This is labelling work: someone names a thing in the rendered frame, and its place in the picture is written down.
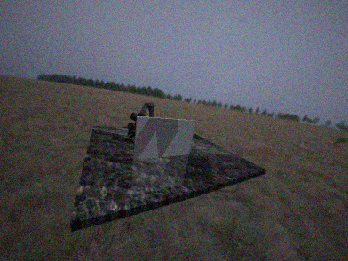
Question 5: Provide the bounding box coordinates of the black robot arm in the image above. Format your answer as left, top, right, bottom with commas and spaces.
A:
127, 102, 154, 130

